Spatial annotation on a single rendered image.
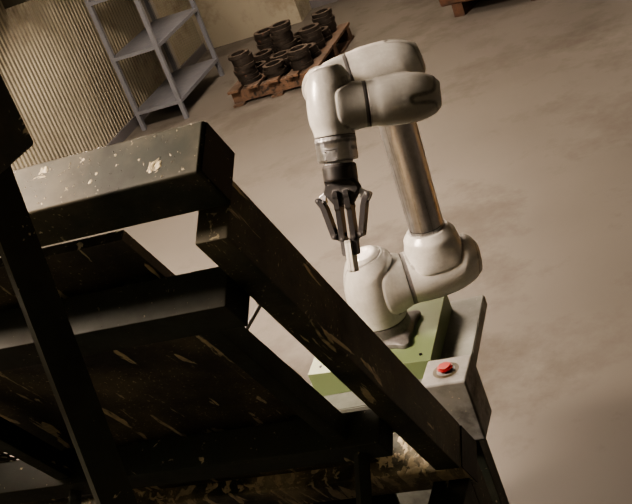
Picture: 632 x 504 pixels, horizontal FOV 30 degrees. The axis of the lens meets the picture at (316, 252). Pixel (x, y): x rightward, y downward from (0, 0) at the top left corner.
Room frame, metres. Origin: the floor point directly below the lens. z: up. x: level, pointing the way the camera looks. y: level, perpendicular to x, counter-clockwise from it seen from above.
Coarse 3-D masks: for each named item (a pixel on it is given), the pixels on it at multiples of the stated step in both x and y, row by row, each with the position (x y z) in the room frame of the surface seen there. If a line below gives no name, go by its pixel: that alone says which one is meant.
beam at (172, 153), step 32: (192, 128) 1.77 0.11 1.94; (64, 160) 1.87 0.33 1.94; (96, 160) 1.83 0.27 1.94; (128, 160) 1.79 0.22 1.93; (160, 160) 1.75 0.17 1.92; (192, 160) 1.72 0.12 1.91; (224, 160) 1.77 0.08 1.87; (32, 192) 1.86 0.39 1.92; (64, 192) 1.82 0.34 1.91; (96, 192) 1.78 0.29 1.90; (128, 192) 1.75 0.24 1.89; (160, 192) 1.74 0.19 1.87; (192, 192) 1.73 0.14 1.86; (224, 192) 1.73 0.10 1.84; (64, 224) 1.84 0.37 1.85; (96, 224) 1.82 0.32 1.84; (128, 224) 1.81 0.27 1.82
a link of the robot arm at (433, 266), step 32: (352, 64) 2.93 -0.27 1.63; (384, 64) 2.91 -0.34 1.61; (416, 64) 2.91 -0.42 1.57; (384, 128) 2.95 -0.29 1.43; (416, 128) 2.96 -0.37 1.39; (416, 160) 2.94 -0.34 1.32; (416, 192) 2.94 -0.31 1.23; (416, 224) 2.95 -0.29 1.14; (448, 224) 2.98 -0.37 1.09; (416, 256) 2.94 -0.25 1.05; (448, 256) 2.92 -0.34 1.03; (480, 256) 2.95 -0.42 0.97; (416, 288) 2.93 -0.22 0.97; (448, 288) 2.93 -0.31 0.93
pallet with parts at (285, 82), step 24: (288, 24) 9.38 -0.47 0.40; (312, 24) 9.39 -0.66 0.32; (336, 24) 9.71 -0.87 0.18; (264, 48) 9.64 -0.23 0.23; (288, 48) 9.34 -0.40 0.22; (312, 48) 9.08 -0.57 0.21; (336, 48) 9.31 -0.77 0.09; (240, 72) 9.07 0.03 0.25; (264, 72) 9.02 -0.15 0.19; (288, 72) 9.42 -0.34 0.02; (240, 96) 9.09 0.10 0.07
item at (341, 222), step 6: (336, 192) 2.36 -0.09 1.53; (336, 198) 2.36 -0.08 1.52; (336, 204) 2.36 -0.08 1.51; (336, 210) 2.36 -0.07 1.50; (342, 210) 2.36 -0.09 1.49; (336, 216) 2.35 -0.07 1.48; (342, 216) 2.36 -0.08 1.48; (342, 222) 2.35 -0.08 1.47; (342, 228) 2.34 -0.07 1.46; (342, 234) 2.34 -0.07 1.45; (342, 240) 2.33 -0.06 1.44
